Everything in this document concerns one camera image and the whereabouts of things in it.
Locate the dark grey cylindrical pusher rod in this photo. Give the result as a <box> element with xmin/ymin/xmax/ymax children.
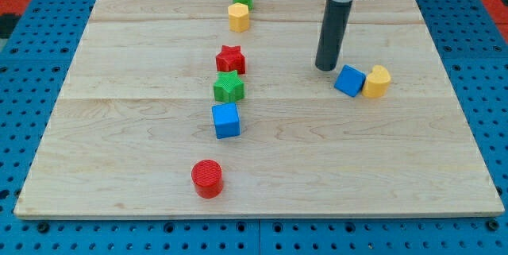
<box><xmin>315</xmin><ymin>0</ymin><xmax>352</xmax><ymax>71</ymax></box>

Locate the yellow heart block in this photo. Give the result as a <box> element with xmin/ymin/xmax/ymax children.
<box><xmin>361</xmin><ymin>65</ymin><xmax>391</xmax><ymax>99</ymax></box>

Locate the yellow hexagon block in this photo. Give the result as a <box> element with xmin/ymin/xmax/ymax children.
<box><xmin>228</xmin><ymin>2</ymin><xmax>250</xmax><ymax>33</ymax></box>

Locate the blue cube block right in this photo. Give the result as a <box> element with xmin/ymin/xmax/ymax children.
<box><xmin>334</xmin><ymin>65</ymin><xmax>366</xmax><ymax>97</ymax></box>

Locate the blue cube block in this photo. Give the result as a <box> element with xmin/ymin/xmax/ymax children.
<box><xmin>212</xmin><ymin>102</ymin><xmax>241</xmax><ymax>139</ymax></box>
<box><xmin>334</xmin><ymin>65</ymin><xmax>366</xmax><ymax>97</ymax></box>

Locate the red star block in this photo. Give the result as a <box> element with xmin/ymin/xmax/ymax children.
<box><xmin>215</xmin><ymin>45</ymin><xmax>246</xmax><ymax>75</ymax></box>

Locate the green star block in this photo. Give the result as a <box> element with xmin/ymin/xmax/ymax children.
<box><xmin>213</xmin><ymin>70</ymin><xmax>244</xmax><ymax>102</ymax></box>

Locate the blue cube block centre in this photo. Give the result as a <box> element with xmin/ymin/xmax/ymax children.
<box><xmin>212</xmin><ymin>102</ymin><xmax>241</xmax><ymax>139</ymax></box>

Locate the red cylinder block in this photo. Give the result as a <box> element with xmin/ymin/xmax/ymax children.
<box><xmin>191</xmin><ymin>159</ymin><xmax>223</xmax><ymax>199</ymax></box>

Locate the wooden board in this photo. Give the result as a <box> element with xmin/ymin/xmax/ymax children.
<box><xmin>14</xmin><ymin>0</ymin><xmax>505</xmax><ymax>220</ymax></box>

